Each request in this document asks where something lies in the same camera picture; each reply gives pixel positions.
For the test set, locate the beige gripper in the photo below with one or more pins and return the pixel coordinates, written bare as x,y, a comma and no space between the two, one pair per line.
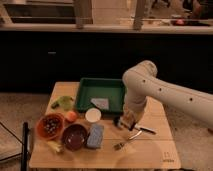
129,117

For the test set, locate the brown felt board eraser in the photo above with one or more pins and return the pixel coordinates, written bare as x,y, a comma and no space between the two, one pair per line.
126,125

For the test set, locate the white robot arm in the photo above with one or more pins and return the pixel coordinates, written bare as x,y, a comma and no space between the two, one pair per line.
141,82

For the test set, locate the grey cloth in tray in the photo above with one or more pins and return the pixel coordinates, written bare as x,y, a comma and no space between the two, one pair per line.
101,103

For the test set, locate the green plastic tray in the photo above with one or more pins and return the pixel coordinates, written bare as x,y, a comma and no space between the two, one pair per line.
111,89

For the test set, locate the black dish brush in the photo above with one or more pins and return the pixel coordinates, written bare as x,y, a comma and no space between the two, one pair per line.
136,127

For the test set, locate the silver metal fork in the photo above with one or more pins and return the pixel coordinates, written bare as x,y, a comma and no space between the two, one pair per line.
122,144

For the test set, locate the blue grey sponge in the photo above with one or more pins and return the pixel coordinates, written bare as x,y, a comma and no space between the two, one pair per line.
95,136

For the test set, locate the white round cup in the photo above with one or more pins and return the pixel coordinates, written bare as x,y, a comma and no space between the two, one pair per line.
93,115

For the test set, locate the dark maroon bowl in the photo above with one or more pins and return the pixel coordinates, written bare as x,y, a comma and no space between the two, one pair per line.
74,137

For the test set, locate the orange fruit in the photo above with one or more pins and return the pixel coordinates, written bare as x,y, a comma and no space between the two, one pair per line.
71,116

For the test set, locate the orange bowl with beads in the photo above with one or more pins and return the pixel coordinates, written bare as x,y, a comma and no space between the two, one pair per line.
50,126

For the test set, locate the red object on shelf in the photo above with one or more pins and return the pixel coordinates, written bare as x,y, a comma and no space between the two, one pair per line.
178,22

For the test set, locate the black chair frame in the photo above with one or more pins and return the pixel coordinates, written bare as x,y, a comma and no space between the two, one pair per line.
24,142

